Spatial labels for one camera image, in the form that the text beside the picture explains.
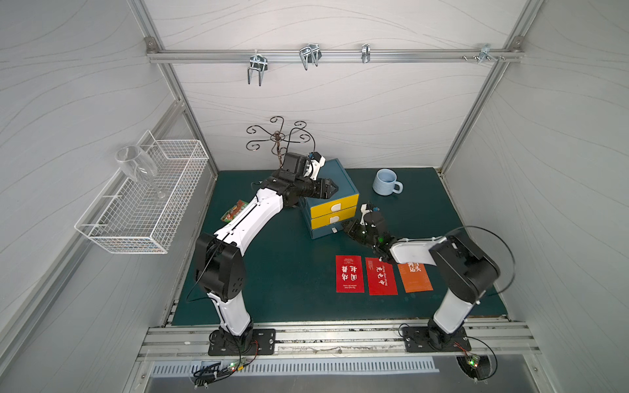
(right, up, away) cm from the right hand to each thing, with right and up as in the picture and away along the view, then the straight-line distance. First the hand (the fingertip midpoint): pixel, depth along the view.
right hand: (341, 219), depth 91 cm
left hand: (-4, +12, -9) cm, 16 cm away
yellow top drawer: (-3, +5, -8) cm, 10 cm away
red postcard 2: (+14, -21, -3) cm, 25 cm away
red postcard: (+3, -20, -3) cm, 20 cm away
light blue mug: (+22, +14, +17) cm, 31 cm away
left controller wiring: (-39, -42, -22) cm, 61 cm away
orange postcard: (+27, -21, -3) cm, 34 cm away
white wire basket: (-58, +4, -24) cm, 62 cm away
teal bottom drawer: (-5, -4, +2) cm, 7 cm away
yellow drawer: (-3, +1, -3) cm, 4 cm away
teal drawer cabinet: (-2, +19, +4) cm, 19 cm away
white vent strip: (+2, -41, -21) cm, 46 cm away
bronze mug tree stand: (-17, +31, -3) cm, 36 cm away
